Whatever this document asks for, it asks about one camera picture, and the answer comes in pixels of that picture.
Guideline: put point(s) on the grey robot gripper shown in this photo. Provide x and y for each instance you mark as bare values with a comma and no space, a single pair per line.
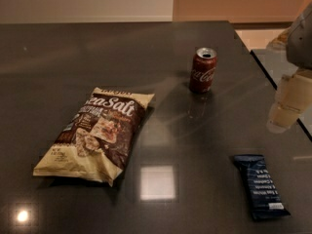
300,43

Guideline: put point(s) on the red coke can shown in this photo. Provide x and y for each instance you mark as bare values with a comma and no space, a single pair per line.
203,70

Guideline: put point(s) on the dark blue snack bar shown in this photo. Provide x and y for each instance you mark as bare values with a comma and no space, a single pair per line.
265,201

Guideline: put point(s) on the sea salt chips bag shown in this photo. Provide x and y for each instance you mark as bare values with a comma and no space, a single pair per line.
96,144

